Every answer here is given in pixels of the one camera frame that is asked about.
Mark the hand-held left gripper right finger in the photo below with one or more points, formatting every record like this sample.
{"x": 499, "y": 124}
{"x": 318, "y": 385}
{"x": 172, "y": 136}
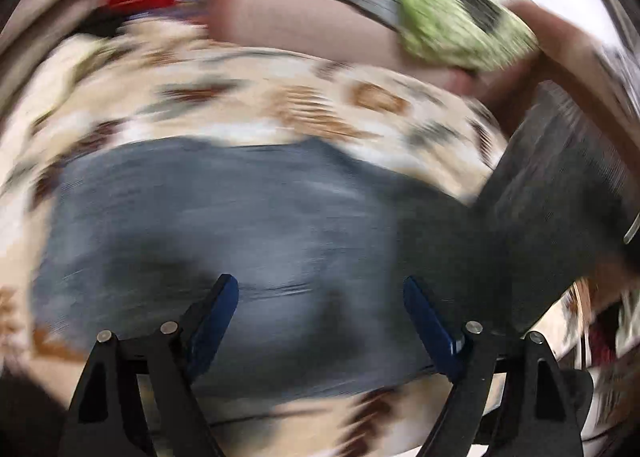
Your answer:
{"x": 430, "y": 327}

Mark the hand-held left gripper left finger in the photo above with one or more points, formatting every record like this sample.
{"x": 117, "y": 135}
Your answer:
{"x": 215, "y": 322}

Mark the blue denim pants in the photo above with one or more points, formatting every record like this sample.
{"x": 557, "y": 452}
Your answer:
{"x": 225, "y": 212}

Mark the green patterned quilt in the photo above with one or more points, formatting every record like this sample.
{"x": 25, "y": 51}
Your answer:
{"x": 440, "y": 27}

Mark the leaf print blanket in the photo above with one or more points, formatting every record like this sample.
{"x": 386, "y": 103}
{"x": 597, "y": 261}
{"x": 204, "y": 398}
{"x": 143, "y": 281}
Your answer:
{"x": 200, "y": 92}

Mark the pink and brown sofa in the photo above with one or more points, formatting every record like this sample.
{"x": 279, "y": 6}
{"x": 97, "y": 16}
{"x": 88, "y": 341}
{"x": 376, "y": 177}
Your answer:
{"x": 300, "y": 22}

